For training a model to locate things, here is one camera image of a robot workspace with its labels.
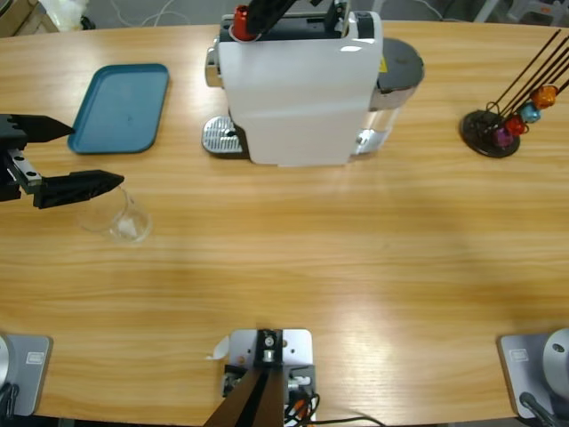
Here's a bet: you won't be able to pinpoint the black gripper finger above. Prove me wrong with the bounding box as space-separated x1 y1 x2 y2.
245 0 308 40

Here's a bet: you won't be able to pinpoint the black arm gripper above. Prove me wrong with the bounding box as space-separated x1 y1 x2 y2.
0 113 126 211

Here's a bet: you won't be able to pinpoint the white capsule coffee machine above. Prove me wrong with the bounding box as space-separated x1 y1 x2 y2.
203 0 385 170

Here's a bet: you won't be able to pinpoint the clear drinking glass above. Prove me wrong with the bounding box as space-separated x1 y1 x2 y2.
75 183 154 246

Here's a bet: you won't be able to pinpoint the blue coffee capsule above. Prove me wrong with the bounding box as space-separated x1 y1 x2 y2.
518 102 543 125

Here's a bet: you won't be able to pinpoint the orange coffee capsule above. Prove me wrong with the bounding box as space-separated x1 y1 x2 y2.
531 84 559 110

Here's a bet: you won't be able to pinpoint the teal plastic tray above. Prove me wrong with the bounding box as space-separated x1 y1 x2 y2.
66 62 172 157

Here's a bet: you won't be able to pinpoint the clear water tank dark lid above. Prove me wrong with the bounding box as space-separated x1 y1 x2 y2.
353 37 426 157

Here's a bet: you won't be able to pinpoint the brown cardboard box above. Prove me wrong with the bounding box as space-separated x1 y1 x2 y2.
0 0 60 39

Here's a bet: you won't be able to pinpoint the white plastic bag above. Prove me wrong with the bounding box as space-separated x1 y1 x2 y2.
39 0 91 32

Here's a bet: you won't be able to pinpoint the black capsule holder with rods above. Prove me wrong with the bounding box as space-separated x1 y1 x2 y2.
459 28 569 159

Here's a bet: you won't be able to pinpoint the white furniture legs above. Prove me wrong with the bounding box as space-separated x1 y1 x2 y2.
470 0 569 26

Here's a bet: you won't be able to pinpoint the white paper tag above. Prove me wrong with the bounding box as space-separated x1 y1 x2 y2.
204 335 231 362

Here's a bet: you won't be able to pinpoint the white cable on floor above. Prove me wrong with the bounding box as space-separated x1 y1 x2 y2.
106 0 223 28

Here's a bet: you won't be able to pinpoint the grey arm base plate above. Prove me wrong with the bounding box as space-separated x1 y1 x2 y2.
0 333 54 417
496 327 569 422

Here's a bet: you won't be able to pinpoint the black base cable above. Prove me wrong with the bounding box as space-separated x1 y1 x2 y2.
0 382 21 417
518 391 557 427

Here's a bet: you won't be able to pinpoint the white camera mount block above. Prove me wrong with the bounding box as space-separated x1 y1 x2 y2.
215 327 318 423

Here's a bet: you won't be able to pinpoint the dark camera post with bracket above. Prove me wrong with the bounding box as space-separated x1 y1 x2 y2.
203 328 286 427

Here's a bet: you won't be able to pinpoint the black mount cable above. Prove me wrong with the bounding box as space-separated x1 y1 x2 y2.
284 391 384 427

